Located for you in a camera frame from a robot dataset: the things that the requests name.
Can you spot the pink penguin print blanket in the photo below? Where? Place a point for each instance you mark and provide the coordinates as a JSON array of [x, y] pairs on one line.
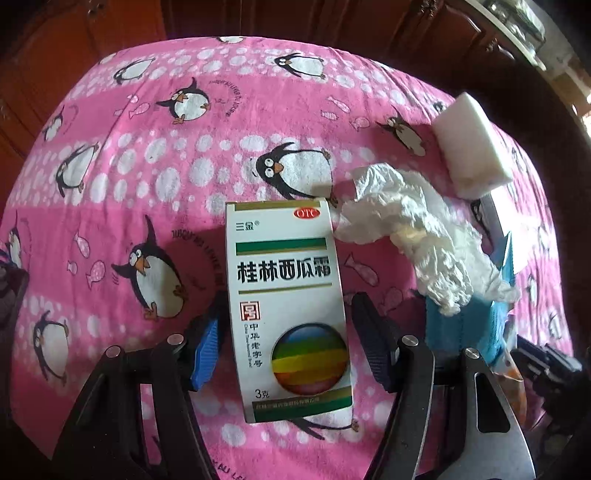
[[138, 161]]

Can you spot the blue-green plastic packet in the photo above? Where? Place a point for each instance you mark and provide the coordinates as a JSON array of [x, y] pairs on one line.
[[461, 323]]

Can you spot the white medicine box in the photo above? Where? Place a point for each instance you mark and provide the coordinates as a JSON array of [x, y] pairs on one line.
[[286, 286]]

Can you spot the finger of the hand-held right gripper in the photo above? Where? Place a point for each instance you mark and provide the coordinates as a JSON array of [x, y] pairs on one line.
[[549, 374]]

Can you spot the white foam block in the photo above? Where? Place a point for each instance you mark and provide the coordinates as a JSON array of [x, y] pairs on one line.
[[471, 147]]

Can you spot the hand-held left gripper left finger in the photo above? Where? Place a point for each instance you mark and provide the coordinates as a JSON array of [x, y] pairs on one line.
[[205, 355]]

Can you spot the wooden kitchen cabinet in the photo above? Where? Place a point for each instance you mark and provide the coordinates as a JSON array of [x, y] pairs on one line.
[[92, 37]]

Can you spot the crumpled white tissue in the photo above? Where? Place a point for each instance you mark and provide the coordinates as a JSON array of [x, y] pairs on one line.
[[415, 221]]

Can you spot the black dish rack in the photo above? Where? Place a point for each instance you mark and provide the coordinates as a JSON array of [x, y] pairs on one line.
[[512, 14]]

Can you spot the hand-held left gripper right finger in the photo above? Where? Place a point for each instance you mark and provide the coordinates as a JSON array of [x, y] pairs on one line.
[[369, 341]]

